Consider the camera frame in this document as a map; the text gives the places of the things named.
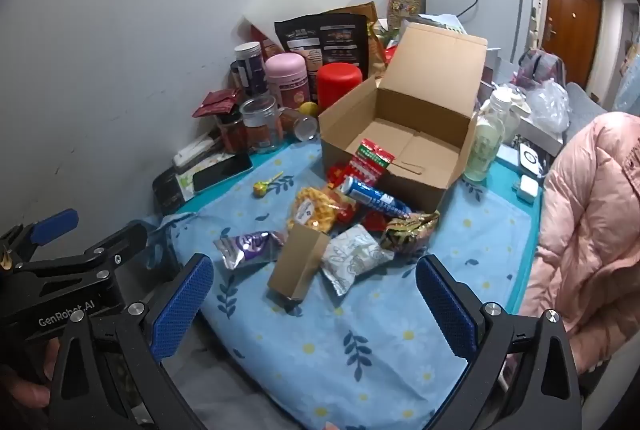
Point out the white round-marked device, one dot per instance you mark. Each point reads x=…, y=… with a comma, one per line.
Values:
x=531, y=157

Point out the black snack bag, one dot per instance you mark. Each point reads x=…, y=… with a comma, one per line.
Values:
x=330, y=39

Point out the pink canister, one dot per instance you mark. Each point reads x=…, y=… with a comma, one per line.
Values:
x=287, y=82

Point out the yellow lollipop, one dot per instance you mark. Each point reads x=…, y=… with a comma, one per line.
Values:
x=260, y=190

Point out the pink puffer jacket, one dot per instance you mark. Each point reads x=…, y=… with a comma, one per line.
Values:
x=590, y=235

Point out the brown wooden door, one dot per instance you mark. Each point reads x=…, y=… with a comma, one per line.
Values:
x=570, y=34

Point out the black smartphone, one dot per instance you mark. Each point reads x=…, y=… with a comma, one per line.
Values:
x=222, y=172

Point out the white green tissue box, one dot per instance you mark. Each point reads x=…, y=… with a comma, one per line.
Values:
x=184, y=182

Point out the green gold snack packet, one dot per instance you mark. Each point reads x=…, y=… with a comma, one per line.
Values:
x=407, y=232

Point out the small brown cardboard box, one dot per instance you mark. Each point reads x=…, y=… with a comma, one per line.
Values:
x=297, y=265

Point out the yellow lemon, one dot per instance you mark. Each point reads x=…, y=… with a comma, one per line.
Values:
x=308, y=108

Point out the tipped glass jar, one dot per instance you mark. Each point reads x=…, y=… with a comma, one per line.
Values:
x=302, y=124

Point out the small jar with red contents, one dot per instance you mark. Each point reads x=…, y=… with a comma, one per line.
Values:
x=232, y=137

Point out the person's left hand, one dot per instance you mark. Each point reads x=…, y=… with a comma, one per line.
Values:
x=25, y=385

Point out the silver purple snack packet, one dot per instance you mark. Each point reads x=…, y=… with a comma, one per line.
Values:
x=247, y=247

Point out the red canister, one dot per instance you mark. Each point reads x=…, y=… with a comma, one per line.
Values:
x=339, y=84

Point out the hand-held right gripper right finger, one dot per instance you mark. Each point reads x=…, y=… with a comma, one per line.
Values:
x=445, y=310

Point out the red gold snack packet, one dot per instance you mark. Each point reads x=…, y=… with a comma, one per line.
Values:
x=377, y=223

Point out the clear plastic bag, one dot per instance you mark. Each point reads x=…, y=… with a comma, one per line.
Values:
x=547, y=107

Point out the yellow waffle snack packet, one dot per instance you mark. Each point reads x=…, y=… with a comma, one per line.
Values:
x=312, y=210

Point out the grey sofa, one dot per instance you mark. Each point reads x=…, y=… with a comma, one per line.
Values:
x=582, y=109

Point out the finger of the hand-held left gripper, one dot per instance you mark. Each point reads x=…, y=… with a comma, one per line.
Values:
x=52, y=225
x=117, y=241

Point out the white paper stack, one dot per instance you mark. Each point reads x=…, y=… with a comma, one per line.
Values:
x=440, y=22

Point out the decorative plate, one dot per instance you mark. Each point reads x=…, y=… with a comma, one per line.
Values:
x=406, y=2

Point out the clear glass jar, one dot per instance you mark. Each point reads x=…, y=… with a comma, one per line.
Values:
x=260, y=129

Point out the dark purple jar white lid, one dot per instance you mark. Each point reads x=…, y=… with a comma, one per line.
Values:
x=252, y=72

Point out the pink grey backpack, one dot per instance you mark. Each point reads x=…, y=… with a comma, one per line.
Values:
x=542, y=67

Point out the red green snack packet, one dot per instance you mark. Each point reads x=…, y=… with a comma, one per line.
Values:
x=367, y=159

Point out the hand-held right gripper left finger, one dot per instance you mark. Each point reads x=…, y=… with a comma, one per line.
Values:
x=182, y=305

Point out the white patterned snack packet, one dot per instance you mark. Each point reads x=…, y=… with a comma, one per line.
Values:
x=350, y=260

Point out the clear plastic bottle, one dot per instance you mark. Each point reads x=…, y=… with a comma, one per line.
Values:
x=485, y=139

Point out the red yellow snack packet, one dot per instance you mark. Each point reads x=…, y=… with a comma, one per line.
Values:
x=336, y=175

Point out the black box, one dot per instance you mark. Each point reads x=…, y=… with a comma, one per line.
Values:
x=167, y=197

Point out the blue candy tube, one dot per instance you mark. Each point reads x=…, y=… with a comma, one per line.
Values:
x=375, y=197

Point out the white refrigerator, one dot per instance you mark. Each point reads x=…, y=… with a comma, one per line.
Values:
x=500, y=14

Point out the white charger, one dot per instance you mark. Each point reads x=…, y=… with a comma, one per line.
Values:
x=527, y=187

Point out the dark red foil sachets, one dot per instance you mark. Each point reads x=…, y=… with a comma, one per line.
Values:
x=217, y=103

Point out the blue floral cloth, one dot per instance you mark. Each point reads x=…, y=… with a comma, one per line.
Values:
x=375, y=350

